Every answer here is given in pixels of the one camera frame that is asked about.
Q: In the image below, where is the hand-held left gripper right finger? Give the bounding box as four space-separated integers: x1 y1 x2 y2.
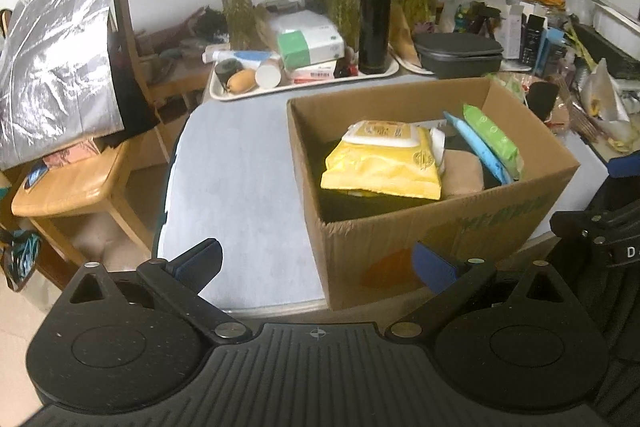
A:
384 241 571 341

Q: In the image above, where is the green white tissue box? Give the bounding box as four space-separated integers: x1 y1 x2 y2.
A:
270 13 346 71

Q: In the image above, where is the brown cardboard box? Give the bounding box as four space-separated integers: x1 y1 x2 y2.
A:
286 77 582 312

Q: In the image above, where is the grey zip case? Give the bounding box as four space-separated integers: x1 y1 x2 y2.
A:
413 32 504 76

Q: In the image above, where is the woven basket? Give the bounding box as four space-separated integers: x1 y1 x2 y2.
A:
519 73 602 144

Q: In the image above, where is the white blue tube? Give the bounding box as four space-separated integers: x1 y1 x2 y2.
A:
202 48 282 64

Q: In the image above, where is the black thermos bottle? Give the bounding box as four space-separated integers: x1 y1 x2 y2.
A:
358 0 392 76

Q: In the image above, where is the pink box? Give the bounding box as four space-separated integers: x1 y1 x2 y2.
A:
42 139 109 171

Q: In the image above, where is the printed blue packet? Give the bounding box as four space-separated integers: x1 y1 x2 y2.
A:
451 1 474 34

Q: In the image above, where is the black carton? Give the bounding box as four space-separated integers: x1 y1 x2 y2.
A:
519 14 549 64

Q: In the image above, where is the dark cloth pile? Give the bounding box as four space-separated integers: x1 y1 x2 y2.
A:
144 6 232 74

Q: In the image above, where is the yellow wipes packet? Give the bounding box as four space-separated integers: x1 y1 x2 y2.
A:
319 120 444 201

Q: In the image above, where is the white carton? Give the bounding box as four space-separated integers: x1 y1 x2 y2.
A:
484 0 527 61

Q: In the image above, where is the black fan-shaped item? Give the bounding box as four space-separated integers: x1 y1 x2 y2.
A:
526 81 561 121

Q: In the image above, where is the silver foil bag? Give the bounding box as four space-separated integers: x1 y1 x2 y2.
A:
0 0 127 171

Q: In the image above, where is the black tape roll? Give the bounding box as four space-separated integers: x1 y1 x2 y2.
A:
214 59 245 86

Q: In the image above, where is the light blue table cloth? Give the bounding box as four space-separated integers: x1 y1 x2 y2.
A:
156 72 609 309

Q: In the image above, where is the paper shopping bag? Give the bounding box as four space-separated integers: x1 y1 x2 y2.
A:
0 228 42 294

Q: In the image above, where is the white cup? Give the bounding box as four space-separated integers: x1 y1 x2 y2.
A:
254 56 287 90

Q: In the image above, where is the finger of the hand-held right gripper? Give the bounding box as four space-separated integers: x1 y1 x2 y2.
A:
549 150 640 269

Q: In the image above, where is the green white wipes packet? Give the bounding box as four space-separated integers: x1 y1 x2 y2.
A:
486 74 527 101

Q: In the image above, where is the burlap drawstring pouch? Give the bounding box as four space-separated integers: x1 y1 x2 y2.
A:
442 149 487 201

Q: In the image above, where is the blue carton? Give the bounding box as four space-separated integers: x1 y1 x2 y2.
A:
539 29 567 76

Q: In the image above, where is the black flat panel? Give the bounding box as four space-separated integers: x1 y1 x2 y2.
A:
106 0 162 134

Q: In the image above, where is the wooden stool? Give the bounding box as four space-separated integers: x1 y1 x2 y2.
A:
10 134 162 269

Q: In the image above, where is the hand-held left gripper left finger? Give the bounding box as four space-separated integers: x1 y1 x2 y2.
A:
65 238 252 346

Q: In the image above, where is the clear plastic bag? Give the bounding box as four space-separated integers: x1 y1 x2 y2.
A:
581 58 634 148

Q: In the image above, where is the red white box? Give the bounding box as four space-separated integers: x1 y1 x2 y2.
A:
289 59 339 84

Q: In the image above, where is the wooden side table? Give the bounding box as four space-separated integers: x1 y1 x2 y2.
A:
134 7 232 110

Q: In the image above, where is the blue wipes packet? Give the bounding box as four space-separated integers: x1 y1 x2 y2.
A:
443 110 514 186

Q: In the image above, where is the black mini tripod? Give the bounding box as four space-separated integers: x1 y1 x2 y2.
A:
466 4 502 34

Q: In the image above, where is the orange oval item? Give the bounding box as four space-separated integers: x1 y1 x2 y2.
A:
227 69 259 96

